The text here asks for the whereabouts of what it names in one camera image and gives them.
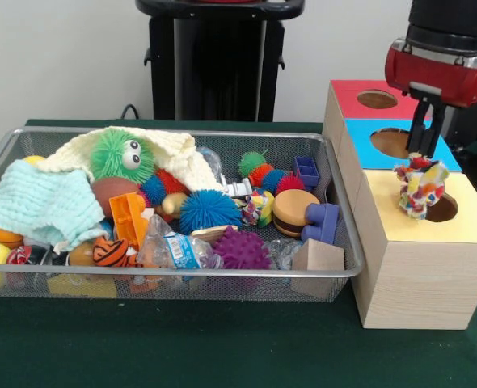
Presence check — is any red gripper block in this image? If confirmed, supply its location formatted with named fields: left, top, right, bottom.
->
left=384, top=39, right=477, bottom=158

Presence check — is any multicolour fabric knot toy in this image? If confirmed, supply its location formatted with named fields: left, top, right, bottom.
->
left=392, top=152, right=451, bottom=221

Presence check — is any cream waffle cloth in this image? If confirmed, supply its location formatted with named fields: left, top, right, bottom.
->
left=44, top=125, right=226, bottom=193

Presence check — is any wooden box with three holes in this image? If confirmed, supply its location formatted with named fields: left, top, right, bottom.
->
left=322, top=79, right=477, bottom=331

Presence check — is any shallow clear mesh bin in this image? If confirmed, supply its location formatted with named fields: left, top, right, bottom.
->
left=0, top=125, right=365, bottom=302

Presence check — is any purple toy block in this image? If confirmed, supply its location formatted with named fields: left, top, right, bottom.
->
left=302, top=203, right=340, bottom=246

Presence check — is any round tan wooden disc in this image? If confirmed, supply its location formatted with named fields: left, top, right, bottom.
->
left=272, top=188, right=322, bottom=238

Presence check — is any plain wooden cube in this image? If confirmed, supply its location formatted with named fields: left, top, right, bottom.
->
left=291, top=238, right=346, bottom=300

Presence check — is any yellow multicolour knot toy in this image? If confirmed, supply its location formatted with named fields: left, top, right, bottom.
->
left=241, top=188, right=276, bottom=226

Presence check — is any purple spiky ball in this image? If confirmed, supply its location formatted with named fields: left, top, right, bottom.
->
left=213, top=225, right=272, bottom=271

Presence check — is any blue spiky ball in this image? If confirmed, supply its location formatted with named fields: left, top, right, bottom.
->
left=179, top=189, right=243, bottom=235

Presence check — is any crushed clear plastic bottle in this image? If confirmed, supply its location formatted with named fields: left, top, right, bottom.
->
left=137, top=213, right=223, bottom=271

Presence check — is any green fuzzy googly-eyed toy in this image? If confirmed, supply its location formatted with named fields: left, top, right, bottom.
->
left=91, top=127, right=157, bottom=181

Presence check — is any light blue waffle cloth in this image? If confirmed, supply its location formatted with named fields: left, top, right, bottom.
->
left=0, top=159, right=106, bottom=254

